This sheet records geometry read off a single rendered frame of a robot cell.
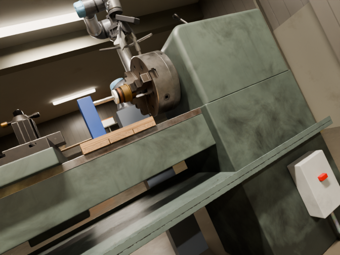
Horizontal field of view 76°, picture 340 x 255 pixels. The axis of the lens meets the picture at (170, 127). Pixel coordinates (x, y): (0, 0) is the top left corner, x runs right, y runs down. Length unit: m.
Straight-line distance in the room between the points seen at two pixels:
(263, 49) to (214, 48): 0.31
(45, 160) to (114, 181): 0.24
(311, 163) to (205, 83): 0.62
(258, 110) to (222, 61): 0.29
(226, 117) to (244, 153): 0.18
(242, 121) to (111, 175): 0.62
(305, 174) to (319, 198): 0.12
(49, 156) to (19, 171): 0.09
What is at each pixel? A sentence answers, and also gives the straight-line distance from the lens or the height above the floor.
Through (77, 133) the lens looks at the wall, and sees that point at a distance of 8.53.
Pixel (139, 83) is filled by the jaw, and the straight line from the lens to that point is 1.04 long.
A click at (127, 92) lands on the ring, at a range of 1.06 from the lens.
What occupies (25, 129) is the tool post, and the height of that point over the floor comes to 1.08.
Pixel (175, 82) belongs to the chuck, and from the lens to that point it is 1.04.
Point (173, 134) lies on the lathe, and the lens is 0.94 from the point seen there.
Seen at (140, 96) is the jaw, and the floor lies 1.04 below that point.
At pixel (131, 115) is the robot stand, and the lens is 1.51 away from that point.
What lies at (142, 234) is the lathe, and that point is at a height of 0.55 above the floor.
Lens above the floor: 0.79
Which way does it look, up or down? 2 degrees up
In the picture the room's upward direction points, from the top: 24 degrees counter-clockwise
